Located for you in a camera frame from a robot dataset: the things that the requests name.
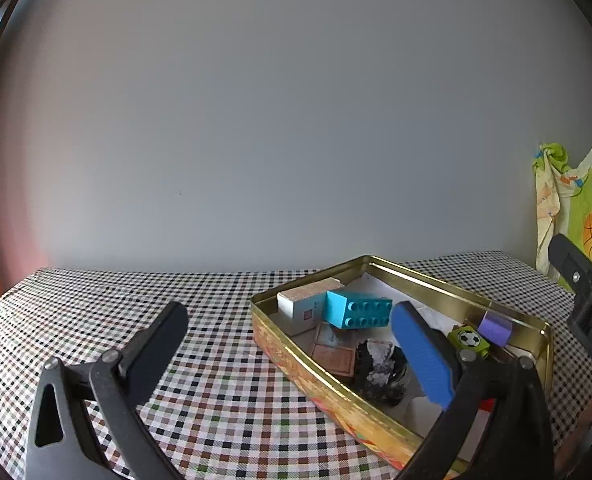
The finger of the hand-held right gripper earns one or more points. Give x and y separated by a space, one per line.
571 260

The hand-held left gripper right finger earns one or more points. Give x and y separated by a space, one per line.
421 355

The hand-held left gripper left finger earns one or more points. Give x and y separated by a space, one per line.
158 345

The green soccer ball block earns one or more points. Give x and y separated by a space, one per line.
468 341

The purple square box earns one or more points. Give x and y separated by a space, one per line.
495 330

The teal building block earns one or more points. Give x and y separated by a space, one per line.
358 307

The red building block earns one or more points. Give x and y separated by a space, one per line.
486 404

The copper brown box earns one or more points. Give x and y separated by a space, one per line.
333 355

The gold tin box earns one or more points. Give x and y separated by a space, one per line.
301 360

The white and cork box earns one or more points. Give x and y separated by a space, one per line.
301 305

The white paper liner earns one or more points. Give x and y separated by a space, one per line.
428 412

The green printed blanket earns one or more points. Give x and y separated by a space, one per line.
566 200

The checkered tablecloth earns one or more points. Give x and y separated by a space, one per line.
125 290

